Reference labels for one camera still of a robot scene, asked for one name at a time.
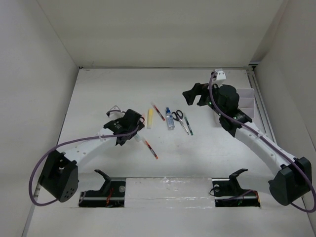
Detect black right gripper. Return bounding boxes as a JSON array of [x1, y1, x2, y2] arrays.
[[183, 80, 225, 117]]

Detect pink highlighter marker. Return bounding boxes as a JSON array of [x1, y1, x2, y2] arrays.
[[141, 114, 146, 124]]

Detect yellow highlighter marker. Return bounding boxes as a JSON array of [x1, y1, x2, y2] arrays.
[[147, 108, 154, 129]]

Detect orange red pen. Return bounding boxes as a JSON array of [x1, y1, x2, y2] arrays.
[[135, 134, 158, 159]]

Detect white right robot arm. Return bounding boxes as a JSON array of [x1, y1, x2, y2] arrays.
[[182, 83, 316, 206]]

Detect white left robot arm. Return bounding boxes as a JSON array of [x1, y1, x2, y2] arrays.
[[39, 109, 144, 202]]

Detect red pen with white cap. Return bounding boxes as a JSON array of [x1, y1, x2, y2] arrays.
[[151, 102, 165, 121]]

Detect green pen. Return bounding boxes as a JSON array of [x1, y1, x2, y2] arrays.
[[184, 113, 193, 136]]

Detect blue spray bottle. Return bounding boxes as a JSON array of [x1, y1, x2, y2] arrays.
[[166, 107, 175, 130]]

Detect white compartment organizer box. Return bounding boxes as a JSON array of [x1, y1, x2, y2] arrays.
[[230, 88, 255, 119]]

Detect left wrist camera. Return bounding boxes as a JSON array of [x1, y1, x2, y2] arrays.
[[106, 105, 123, 118]]

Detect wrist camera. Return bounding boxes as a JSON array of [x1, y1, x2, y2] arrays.
[[211, 69, 227, 82], [106, 105, 123, 118]]

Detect black handled scissors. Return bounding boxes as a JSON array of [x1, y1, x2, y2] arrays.
[[172, 110, 189, 135]]

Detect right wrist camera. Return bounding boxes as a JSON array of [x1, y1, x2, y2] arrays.
[[211, 69, 227, 82]]

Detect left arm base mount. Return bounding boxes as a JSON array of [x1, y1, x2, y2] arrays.
[[78, 169, 126, 208]]

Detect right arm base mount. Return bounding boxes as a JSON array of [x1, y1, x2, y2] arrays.
[[209, 168, 261, 207]]

